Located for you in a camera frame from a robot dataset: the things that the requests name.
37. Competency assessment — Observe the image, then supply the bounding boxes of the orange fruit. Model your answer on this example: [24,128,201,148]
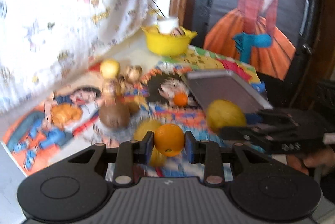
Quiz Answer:
[154,124,185,157]

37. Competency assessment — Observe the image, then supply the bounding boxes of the large brown kiwi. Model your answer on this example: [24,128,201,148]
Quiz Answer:
[99,102,130,129]

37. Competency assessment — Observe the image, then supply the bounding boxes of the yellow plastic bowl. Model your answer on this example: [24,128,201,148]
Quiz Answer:
[141,25,198,56]

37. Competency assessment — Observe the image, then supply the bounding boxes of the striped pepino melon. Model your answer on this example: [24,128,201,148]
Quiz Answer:
[102,79,123,100]
[124,65,143,83]

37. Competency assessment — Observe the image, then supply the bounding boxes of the silver metal tray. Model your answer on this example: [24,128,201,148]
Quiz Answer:
[185,70,273,113]

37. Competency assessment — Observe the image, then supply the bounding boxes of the small tangerine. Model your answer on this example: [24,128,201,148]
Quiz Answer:
[173,92,188,107]

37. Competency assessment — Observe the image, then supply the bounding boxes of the yellow pear under gripper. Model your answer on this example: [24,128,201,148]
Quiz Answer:
[133,120,167,168]

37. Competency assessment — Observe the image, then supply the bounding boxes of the girl painting poster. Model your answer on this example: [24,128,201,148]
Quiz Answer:
[203,0,308,80]

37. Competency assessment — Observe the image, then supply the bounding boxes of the large yellow lemon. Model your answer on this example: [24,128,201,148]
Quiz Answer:
[206,99,247,134]

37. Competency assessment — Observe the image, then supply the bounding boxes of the colourful cartoon table mat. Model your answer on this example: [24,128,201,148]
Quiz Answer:
[2,48,265,175]

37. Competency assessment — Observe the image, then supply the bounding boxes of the white printed curtain cloth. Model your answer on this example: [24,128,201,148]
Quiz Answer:
[1,0,170,113]

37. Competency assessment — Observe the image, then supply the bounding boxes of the yellow round fruit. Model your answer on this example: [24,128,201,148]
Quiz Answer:
[99,60,120,79]

